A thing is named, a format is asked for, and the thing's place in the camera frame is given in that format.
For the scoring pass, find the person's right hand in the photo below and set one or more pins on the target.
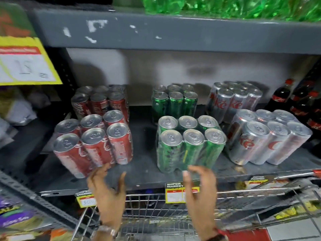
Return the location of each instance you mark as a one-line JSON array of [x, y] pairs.
[[203, 203]]

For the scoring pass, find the person's left hand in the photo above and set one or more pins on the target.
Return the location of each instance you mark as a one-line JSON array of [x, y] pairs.
[[110, 200]]

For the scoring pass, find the person's right thumb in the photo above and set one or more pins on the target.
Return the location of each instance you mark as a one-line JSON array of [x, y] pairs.
[[187, 186]]

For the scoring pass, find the person's left thumb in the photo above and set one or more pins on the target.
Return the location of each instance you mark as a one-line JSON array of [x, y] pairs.
[[122, 183]]

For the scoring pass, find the person's right forearm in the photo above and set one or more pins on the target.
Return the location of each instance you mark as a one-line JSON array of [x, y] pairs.
[[216, 237]]

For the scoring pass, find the yellow shelf price tag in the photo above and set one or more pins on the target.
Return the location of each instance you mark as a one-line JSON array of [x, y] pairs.
[[85, 199], [259, 182], [176, 194]]

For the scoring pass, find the dark grey shelf board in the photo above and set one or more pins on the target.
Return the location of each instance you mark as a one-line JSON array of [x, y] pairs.
[[143, 170]]

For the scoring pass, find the green soda can six-pack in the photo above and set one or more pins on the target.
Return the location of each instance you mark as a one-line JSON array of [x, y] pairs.
[[174, 102], [185, 145]]

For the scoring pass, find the red soda can six-pack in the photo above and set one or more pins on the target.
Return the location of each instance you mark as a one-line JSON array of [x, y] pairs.
[[100, 102], [96, 145]]

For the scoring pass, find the silver wristwatch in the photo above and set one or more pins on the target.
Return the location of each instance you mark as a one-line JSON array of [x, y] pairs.
[[106, 232]]

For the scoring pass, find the silver soda can six-pack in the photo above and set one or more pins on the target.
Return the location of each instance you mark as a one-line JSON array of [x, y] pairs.
[[232, 101], [265, 140]]

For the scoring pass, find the purple snack packets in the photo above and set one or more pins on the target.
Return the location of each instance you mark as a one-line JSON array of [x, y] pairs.
[[17, 213]]

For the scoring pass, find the black perforated shelf upright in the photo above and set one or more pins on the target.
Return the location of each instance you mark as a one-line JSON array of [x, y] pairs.
[[64, 77]]

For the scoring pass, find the white grey product packets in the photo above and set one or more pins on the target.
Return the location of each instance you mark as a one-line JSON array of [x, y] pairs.
[[17, 110]]

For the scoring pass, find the dark cola bottle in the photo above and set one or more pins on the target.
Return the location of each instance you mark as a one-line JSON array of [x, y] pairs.
[[278, 96], [302, 91], [315, 124], [303, 107]]

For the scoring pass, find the grey metal shelf beam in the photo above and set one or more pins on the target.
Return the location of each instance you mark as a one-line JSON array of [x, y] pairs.
[[175, 32]]

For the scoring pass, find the yellow price sign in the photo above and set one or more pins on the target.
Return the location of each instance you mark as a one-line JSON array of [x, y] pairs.
[[23, 62]]

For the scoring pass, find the pack of green plastic bottles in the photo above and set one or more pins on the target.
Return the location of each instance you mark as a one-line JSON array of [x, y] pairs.
[[230, 7]]

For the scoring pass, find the grey perforated shelf rail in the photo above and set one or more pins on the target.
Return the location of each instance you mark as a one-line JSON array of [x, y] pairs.
[[42, 200]]

